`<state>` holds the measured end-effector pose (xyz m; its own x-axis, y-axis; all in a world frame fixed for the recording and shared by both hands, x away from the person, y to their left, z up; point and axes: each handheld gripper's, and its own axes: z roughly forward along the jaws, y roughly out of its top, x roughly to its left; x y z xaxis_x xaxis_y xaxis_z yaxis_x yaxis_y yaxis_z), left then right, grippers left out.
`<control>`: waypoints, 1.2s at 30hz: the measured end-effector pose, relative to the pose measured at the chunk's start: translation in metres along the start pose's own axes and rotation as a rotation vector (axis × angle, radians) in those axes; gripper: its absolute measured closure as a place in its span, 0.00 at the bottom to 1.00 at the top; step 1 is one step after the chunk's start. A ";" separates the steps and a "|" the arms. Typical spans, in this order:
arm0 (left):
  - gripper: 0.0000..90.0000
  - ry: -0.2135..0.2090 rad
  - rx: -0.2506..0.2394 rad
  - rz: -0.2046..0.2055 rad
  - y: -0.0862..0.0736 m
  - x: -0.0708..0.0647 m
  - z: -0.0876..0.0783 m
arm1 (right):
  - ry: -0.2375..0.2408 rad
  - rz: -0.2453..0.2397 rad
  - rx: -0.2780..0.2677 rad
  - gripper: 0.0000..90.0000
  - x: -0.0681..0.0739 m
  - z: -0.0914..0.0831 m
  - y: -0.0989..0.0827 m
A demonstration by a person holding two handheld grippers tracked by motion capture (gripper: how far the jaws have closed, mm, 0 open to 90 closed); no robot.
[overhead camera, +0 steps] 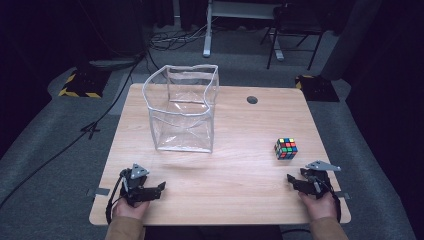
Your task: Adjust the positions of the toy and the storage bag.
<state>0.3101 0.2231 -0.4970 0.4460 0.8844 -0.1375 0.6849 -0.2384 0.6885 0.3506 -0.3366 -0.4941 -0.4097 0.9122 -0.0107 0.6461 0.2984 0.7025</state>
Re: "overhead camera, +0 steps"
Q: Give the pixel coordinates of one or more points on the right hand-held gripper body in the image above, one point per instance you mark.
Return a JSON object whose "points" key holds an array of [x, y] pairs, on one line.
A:
{"points": [[318, 178]]}

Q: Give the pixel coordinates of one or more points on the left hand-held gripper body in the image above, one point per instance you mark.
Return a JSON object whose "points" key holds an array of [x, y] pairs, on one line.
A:
{"points": [[135, 180]]}

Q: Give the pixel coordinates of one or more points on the multicoloured puzzle cube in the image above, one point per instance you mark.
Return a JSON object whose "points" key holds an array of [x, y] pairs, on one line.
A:
{"points": [[286, 148]]}

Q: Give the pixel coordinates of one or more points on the clear plastic storage bag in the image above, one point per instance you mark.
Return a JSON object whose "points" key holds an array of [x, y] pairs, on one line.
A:
{"points": [[181, 110]]}

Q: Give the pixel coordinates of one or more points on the person's right hand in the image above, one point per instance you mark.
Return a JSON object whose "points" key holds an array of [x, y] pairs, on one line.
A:
{"points": [[320, 206]]}

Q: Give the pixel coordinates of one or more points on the person's left hand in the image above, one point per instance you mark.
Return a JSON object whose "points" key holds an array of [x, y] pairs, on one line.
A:
{"points": [[128, 209]]}

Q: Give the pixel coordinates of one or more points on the grey tape strip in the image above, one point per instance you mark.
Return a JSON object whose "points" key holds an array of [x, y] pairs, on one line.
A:
{"points": [[99, 191], [343, 195]]}

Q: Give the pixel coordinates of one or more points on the yellow black striped base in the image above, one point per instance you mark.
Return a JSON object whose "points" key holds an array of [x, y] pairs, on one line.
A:
{"points": [[316, 88], [83, 85]]}

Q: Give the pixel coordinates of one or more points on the dark round table grommet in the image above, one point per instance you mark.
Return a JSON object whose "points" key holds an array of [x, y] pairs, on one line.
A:
{"points": [[252, 100]]}

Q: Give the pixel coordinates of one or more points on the black chair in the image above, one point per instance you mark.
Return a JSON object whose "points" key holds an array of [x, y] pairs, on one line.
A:
{"points": [[296, 23]]}

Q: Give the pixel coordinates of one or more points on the white desk frame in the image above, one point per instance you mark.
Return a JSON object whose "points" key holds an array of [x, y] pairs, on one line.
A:
{"points": [[208, 30]]}

